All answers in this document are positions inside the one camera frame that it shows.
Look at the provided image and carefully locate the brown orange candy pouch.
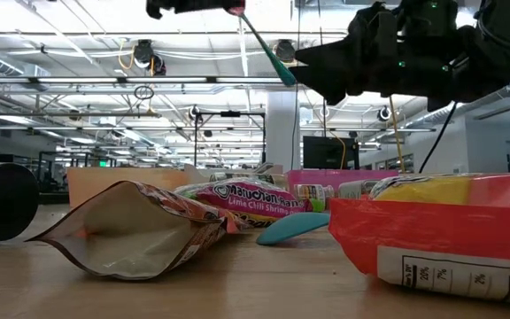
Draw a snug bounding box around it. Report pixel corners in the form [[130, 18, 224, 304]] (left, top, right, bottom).
[[24, 179, 252, 282]]

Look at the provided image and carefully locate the black metal camera stand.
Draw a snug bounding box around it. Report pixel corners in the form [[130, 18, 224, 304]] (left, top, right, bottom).
[[194, 110, 267, 166]]

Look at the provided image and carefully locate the pink plastic bin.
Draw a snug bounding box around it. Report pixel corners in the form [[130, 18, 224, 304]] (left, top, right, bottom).
[[284, 168, 400, 213]]

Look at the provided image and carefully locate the orange ramen noodle packet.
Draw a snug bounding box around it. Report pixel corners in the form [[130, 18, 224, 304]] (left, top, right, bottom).
[[328, 172, 510, 307]]

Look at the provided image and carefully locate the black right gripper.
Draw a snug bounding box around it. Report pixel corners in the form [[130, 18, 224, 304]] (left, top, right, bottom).
[[294, 4, 482, 112]]

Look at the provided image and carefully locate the yellow cable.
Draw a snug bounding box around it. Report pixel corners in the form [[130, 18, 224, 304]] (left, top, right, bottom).
[[388, 95, 406, 175]]

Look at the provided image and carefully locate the white label spice jar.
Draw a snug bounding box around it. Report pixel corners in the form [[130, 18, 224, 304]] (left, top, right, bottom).
[[337, 178, 383, 200]]

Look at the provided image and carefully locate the silver metal spoon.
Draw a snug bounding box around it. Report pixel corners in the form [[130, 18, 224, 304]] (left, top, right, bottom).
[[252, 161, 279, 175]]

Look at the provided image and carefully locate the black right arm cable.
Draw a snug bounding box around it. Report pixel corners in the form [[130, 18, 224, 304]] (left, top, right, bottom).
[[417, 101, 460, 175]]

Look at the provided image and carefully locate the purple label spice jar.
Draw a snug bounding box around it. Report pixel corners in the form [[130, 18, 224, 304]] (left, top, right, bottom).
[[0, 162, 41, 243]]

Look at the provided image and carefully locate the white plastic bin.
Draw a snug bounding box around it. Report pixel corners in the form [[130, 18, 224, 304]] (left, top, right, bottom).
[[182, 162, 285, 179]]

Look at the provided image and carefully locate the teal silicone spoon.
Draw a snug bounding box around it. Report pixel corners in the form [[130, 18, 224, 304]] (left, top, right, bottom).
[[255, 211, 332, 247]]

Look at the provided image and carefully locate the black monitor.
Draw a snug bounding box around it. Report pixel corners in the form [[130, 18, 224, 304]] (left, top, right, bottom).
[[302, 135, 361, 171]]

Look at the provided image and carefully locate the orange plastic bin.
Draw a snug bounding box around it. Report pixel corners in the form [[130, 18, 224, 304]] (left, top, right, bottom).
[[66, 167, 190, 209]]

